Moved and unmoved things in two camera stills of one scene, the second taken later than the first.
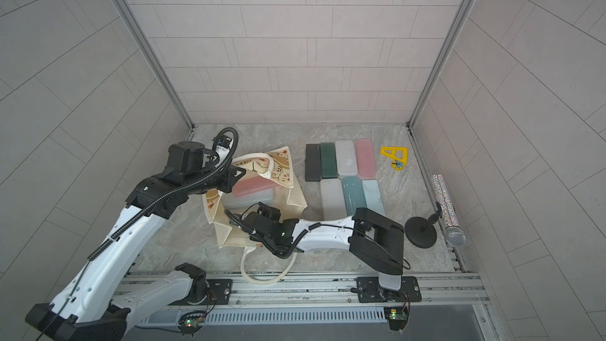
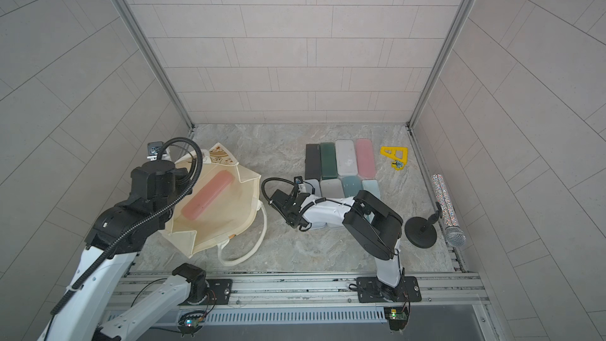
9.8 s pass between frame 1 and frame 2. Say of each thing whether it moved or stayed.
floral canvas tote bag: moved
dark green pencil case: stayed
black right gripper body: moved
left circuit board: stayed
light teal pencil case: stayed
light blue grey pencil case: moved
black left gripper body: moved
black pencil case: stayed
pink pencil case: stayed
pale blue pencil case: stayed
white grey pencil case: stayed
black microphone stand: stayed
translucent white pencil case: stayed
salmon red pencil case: moved
